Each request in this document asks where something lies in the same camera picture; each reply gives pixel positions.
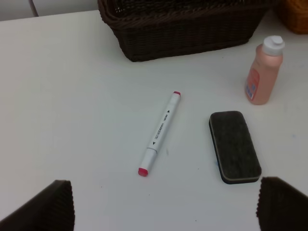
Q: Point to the pink bottle white cap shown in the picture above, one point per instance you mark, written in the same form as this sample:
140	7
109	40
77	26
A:
264	70

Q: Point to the orange wicker basket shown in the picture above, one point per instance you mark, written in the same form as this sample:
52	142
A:
294	15

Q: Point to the dark brown wicker basket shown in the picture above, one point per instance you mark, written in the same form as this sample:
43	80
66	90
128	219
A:
153	29

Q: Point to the white marker red caps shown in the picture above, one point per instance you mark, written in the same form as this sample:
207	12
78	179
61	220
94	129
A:
158	137

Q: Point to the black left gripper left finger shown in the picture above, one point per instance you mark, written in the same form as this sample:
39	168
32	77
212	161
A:
50	210

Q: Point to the black felt board eraser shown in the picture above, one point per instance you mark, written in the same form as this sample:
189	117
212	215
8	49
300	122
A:
234	149

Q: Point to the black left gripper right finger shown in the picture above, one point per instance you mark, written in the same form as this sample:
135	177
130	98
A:
281	207

